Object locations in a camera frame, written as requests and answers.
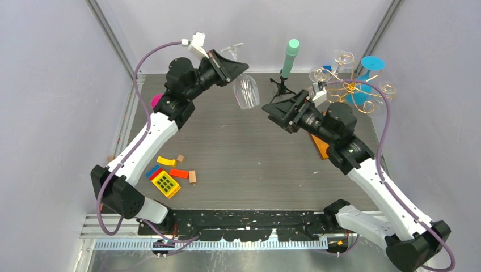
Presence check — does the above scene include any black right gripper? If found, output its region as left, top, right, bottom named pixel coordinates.
left=262, top=89, right=337, bottom=146

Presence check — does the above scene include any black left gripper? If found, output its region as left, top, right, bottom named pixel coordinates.
left=185, top=50, right=248, bottom=101

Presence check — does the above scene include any pink plastic wine glass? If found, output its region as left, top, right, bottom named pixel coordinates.
left=150, top=93, right=163, bottom=109

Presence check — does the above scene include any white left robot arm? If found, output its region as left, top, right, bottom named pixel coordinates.
left=91, top=49, right=249, bottom=235

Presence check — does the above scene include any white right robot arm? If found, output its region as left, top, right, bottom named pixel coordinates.
left=262, top=90, right=451, bottom=271

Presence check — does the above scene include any orange wooden rack base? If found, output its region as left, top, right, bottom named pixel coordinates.
left=309, top=133, right=329, bottom=160

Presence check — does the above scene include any blue plastic wine glass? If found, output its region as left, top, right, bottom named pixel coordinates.
left=345, top=56, right=385, bottom=108

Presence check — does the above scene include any black mini tripod stand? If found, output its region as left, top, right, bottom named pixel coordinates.
left=269, top=76, right=297, bottom=102

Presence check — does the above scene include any mint green microphone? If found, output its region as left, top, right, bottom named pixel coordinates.
left=281, top=39, right=300, bottom=80

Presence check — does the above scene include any yellow curved block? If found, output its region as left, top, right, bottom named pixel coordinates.
left=156, top=156, right=177, bottom=167

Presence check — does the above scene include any tan wooden block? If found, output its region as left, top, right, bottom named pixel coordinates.
left=189, top=171, right=197, bottom=184

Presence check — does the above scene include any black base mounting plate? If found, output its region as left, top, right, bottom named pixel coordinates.
left=136, top=209, right=358, bottom=243

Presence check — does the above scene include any orange flat block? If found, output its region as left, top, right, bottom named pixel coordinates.
left=170, top=168, right=189, bottom=179

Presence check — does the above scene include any red flat block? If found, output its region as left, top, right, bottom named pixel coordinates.
left=149, top=168, right=164, bottom=180

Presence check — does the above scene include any blue flat block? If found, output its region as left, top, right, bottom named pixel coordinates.
left=146, top=164, right=160, bottom=178

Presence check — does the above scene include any yellow green window block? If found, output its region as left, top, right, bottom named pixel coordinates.
left=151, top=170, right=182, bottom=199

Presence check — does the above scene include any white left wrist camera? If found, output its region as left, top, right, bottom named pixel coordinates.
left=181, top=32, right=208, bottom=60

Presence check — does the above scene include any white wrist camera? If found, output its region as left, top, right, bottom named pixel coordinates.
left=310, top=82, right=327, bottom=107
left=181, top=32, right=208, bottom=60

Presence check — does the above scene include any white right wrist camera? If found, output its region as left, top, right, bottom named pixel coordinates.
left=310, top=82, right=327, bottom=107

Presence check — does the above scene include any gold wire glass rack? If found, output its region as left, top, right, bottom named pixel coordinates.
left=323, top=67, right=397, bottom=114

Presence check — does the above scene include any aluminium frame rail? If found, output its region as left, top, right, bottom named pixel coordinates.
left=79, top=73, right=151, bottom=240

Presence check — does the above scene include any slotted cable duct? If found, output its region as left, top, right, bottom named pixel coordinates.
left=93, top=237, right=328, bottom=251

